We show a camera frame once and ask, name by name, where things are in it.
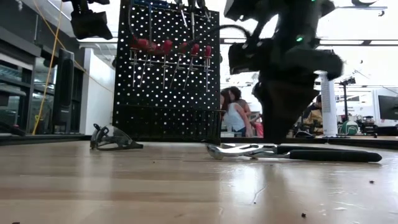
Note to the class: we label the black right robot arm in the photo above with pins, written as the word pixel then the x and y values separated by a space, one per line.
pixel 295 21

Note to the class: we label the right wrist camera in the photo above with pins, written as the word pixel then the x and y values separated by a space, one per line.
pixel 244 59

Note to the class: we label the white column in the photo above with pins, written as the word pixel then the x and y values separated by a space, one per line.
pixel 328 105

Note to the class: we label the black metal pegboard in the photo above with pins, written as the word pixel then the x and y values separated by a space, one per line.
pixel 174 93

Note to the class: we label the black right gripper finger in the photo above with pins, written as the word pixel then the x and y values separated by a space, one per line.
pixel 267 105
pixel 295 99

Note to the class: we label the black monitor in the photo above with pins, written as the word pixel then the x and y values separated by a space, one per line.
pixel 388 107

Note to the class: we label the green round chair back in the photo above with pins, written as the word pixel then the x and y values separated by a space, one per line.
pixel 349 128

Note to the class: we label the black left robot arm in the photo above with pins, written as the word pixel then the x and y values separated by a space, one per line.
pixel 84 3

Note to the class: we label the ceiling light strip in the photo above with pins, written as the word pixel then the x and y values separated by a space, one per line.
pixel 342 42
pixel 96 40

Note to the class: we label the clear safety glasses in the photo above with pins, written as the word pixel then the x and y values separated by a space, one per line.
pixel 115 138

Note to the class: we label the person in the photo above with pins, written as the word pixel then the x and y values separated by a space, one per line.
pixel 241 99
pixel 234 116
pixel 312 119

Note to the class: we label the black light stand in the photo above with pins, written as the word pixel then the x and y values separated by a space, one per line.
pixel 345 99

